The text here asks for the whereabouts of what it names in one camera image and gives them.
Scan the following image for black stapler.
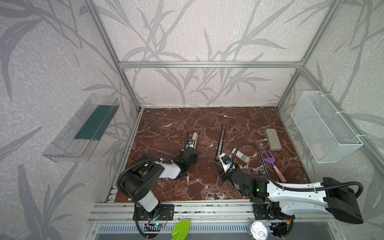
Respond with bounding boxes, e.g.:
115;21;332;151
215;124;226;162

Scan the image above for red white staples box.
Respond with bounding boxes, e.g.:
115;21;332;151
232;148;251;164

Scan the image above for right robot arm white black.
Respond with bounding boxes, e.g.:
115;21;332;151
215;164;364;224

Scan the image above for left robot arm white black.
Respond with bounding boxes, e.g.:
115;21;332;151
117;147;199;213

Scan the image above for purple pink hand rake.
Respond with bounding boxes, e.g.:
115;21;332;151
264;150;287;183

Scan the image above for round silver can lid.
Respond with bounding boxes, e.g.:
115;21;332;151
248;222;269;240

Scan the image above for pink item in basket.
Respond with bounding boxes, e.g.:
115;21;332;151
311;143;325;159

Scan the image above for small green circuit board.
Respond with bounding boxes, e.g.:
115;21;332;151
146;222;167;231

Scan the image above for green leaf sticker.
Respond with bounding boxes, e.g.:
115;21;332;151
172;219;191;240

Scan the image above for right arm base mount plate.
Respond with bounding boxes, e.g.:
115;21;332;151
253;202;292;221

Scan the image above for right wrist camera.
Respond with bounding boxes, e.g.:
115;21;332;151
219;154;235;176

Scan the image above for white wire mesh basket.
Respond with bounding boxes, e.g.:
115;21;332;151
291;91;364;164

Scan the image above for clear plastic wall tray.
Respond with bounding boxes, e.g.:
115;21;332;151
43;94;120;163

